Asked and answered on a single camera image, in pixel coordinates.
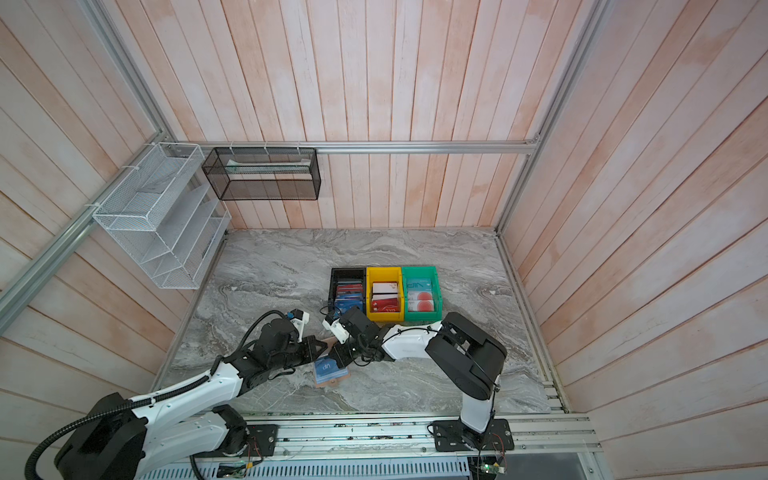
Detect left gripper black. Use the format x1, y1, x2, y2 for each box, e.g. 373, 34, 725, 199
269, 335, 329, 370

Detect tan leather card holder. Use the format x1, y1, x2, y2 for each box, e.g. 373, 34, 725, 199
313, 337, 350, 388

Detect blue VIP credit card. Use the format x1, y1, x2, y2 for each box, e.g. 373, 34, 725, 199
314, 356, 349, 386

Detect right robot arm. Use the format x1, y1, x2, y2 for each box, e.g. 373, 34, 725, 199
323, 307, 507, 435

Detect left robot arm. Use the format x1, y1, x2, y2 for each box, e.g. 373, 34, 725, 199
54, 317, 328, 479

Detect cards stack in black bin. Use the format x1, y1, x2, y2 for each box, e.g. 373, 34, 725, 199
333, 279, 365, 314

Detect cards stack in yellow bin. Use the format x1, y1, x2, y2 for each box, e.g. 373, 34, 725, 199
370, 282, 401, 313

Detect cards stack in green bin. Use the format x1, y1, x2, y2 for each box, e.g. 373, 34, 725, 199
405, 278, 435, 313

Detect black plastic bin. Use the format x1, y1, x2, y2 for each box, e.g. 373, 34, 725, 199
327, 267, 367, 318

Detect yellow plastic bin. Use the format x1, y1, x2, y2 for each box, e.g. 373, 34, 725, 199
366, 267, 405, 323

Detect green plastic bin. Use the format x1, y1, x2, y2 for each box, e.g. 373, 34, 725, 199
402, 266, 443, 324

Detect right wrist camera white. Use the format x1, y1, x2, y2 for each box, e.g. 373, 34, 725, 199
322, 319, 350, 344

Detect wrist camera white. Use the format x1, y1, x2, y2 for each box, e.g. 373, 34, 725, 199
322, 319, 350, 344
286, 309, 310, 342

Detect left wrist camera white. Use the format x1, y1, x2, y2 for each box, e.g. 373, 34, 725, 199
286, 309, 310, 342

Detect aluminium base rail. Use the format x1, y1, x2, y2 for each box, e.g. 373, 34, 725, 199
245, 413, 602, 461

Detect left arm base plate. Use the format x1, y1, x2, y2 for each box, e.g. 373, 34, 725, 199
220, 424, 279, 459

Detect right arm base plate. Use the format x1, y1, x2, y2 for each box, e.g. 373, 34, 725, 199
427, 419, 515, 453

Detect black mesh wall basket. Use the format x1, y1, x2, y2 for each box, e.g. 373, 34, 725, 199
202, 146, 322, 201

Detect white wire mesh shelf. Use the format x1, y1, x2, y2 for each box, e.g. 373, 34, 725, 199
94, 143, 231, 290

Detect horizontal aluminium wall rail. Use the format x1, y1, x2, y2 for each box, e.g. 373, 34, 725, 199
199, 140, 538, 155

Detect black corrugated cable conduit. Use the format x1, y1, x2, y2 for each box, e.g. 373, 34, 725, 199
23, 308, 289, 480

